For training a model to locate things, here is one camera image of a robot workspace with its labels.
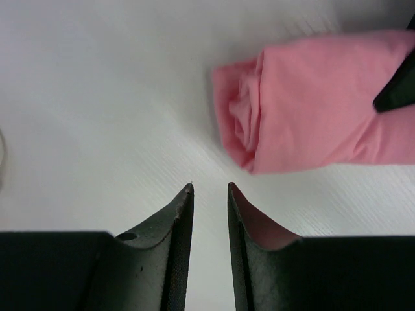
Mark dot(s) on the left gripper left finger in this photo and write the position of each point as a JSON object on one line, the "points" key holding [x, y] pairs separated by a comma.
{"points": [[144, 268]]}

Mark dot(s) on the pink t-shirt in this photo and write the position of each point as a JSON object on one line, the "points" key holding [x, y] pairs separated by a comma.
{"points": [[308, 103]]}

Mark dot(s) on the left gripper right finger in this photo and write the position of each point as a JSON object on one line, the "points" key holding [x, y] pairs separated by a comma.
{"points": [[276, 269]]}

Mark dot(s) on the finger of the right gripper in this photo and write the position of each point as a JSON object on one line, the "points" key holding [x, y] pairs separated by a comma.
{"points": [[411, 25], [399, 91]]}

